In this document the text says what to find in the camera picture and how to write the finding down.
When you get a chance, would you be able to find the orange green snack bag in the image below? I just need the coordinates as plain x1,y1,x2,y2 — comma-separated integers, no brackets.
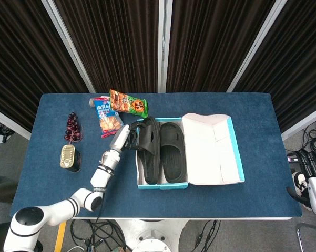
109,89,149,119

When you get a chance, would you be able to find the yellow floor tape strip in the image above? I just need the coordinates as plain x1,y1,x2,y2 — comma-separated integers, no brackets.
54,220,68,252

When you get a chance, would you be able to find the black pleated curtain panel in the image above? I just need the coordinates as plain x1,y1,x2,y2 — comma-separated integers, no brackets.
55,0,160,93
233,0,316,132
166,0,276,93
0,0,89,132

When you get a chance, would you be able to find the black slipper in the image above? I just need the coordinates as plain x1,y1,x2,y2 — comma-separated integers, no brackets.
136,117,161,184
159,122,187,184

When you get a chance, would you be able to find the gold lid tin can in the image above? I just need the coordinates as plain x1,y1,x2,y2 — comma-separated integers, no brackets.
59,144,82,173

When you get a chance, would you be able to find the black floor cable bundle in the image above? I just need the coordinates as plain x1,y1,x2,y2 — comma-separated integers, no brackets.
299,119,316,155
69,219,128,252
191,219,221,252
0,114,16,144

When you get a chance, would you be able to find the grey metal chair leg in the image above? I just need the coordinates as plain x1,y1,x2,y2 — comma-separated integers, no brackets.
296,223,316,252

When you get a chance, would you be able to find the light blue shoe box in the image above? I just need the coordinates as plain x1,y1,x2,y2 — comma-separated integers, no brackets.
135,112,246,190

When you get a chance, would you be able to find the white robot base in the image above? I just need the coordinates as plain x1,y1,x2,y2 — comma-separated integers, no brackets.
113,219,190,252

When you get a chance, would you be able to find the dark red grape bunch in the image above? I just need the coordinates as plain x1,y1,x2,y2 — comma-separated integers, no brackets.
64,112,83,144

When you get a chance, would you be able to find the grey partition frame post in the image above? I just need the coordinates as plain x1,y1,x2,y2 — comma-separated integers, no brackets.
41,0,97,93
226,0,289,93
281,104,316,141
0,104,32,140
157,0,174,93

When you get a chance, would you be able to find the blue cracker snack bag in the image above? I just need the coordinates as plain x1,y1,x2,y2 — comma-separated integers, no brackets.
93,96,126,139

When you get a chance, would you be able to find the white black sneaker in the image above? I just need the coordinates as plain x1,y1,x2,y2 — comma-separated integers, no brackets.
291,172,312,211

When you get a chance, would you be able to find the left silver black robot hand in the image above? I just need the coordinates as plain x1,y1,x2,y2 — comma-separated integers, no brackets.
109,121,146,153

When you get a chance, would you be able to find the blue felt table mat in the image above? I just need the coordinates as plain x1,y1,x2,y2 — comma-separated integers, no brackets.
9,92,303,218

